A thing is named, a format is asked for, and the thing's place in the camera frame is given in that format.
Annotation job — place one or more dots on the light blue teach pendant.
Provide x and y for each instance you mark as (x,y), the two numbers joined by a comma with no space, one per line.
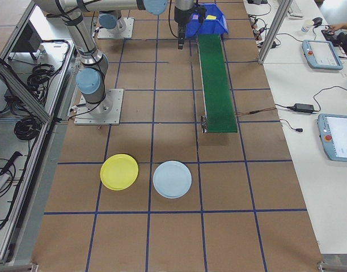
(340,139)
(323,55)

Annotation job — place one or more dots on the white keyboard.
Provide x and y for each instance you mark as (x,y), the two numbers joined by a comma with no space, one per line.
(296,10)

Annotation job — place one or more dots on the green conveyor belt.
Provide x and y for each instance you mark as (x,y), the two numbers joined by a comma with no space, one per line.
(219,99)

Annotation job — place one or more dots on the bare person hand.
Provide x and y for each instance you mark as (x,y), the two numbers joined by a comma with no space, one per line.
(339,27)

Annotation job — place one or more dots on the black monitor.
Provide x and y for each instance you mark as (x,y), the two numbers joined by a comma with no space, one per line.
(27,39)

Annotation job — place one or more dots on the black handheld controller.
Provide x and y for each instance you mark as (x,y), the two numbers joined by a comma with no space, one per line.
(329,33)

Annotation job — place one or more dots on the blue plastic storage bin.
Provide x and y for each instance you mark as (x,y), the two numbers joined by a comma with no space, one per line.
(213,27)

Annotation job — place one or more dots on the black computer mouse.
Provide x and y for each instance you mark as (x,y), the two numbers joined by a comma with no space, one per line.
(317,20)

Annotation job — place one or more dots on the light blue plastic plate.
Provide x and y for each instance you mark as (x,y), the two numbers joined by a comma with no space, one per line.
(172,180)

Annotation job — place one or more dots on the yellow plastic plate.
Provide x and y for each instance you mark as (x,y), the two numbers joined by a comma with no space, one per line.
(119,173)

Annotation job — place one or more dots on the yellow foam block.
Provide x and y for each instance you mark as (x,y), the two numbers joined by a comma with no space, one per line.
(211,17)

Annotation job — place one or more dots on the aluminium profile post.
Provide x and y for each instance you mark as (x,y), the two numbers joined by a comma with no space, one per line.
(272,31)

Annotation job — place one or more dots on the white paper cup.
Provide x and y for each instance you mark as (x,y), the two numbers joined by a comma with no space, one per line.
(306,28)

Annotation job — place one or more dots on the small black adapter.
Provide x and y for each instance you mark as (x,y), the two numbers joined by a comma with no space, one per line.
(272,44)

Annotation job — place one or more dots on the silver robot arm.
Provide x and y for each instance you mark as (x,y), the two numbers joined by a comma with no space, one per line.
(82,37)
(108,21)

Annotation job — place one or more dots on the black power adapter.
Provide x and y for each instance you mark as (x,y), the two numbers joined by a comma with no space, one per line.
(304,107)

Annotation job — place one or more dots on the aluminium V-shaped frame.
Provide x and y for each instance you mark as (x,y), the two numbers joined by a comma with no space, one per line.
(26,95)

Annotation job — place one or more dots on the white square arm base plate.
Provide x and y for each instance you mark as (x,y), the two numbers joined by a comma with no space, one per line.
(114,113)
(129,31)

